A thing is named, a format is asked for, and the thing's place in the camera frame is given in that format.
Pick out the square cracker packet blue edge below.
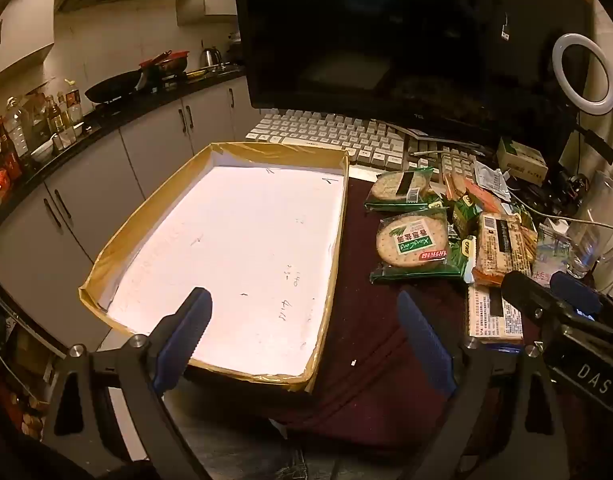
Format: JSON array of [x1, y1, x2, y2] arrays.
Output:
[[467, 282, 525, 346]]

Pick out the square cracker packet orange edge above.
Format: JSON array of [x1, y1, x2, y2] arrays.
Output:
[[471, 211, 537, 288]]

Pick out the white keyboard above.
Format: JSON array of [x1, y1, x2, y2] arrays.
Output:
[[245, 110, 480, 183]]

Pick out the red pot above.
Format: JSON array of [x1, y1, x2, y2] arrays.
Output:
[[139, 50, 190, 81]]

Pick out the white green medicine sachet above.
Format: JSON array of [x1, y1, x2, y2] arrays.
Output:
[[531, 225, 570, 281], [474, 160, 512, 203]]

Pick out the cardboard tray box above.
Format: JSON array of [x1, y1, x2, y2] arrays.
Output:
[[79, 141, 350, 395]]

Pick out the metal storage rack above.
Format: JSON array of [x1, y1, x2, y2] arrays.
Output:
[[0, 280, 57, 441]]

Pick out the white upper cabinets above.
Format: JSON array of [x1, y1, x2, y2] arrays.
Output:
[[0, 0, 237, 78]]

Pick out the black monitor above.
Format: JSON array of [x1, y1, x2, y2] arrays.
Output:
[[231, 0, 597, 161]]

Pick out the grey lower cabinets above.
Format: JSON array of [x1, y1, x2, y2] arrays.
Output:
[[0, 77, 252, 361]]

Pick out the green crinkled snack packet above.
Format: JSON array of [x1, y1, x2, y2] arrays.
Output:
[[449, 195, 485, 238]]

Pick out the black kitchen countertop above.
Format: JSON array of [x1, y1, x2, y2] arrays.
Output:
[[0, 65, 247, 241]]

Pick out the clear glass cup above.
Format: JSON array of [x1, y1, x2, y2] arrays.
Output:
[[567, 170, 613, 281]]

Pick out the round cracker packet black stripe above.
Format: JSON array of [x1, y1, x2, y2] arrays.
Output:
[[364, 166, 445, 212]]

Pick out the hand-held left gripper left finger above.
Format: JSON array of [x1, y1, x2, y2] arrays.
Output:
[[41, 287, 214, 480]]

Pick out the green pea snack packet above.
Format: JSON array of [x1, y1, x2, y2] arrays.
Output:
[[511, 207, 537, 233]]

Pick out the small green white box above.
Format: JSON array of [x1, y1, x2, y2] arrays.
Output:
[[497, 136, 548, 183]]

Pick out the round cracker packet green label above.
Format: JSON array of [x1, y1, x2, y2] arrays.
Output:
[[369, 207, 475, 285]]

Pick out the black hanging usb cable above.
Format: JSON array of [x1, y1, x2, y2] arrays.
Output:
[[494, 0, 512, 41]]

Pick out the red label bottle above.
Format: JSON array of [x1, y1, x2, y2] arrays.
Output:
[[0, 117, 23, 181]]

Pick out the white ring light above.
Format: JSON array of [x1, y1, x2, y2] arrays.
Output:
[[551, 33, 613, 163]]

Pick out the black wok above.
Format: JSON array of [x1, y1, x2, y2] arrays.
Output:
[[84, 70, 142, 106]]

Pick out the small black gadget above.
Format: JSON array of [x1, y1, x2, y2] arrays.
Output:
[[551, 170, 592, 206]]

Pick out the dark red cloth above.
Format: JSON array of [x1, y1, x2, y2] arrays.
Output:
[[276, 177, 537, 456]]

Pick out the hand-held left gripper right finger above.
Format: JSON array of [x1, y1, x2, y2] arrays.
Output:
[[397, 290, 572, 480]]

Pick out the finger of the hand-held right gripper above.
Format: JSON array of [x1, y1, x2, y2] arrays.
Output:
[[551, 271, 613, 343], [501, 270, 575, 331]]

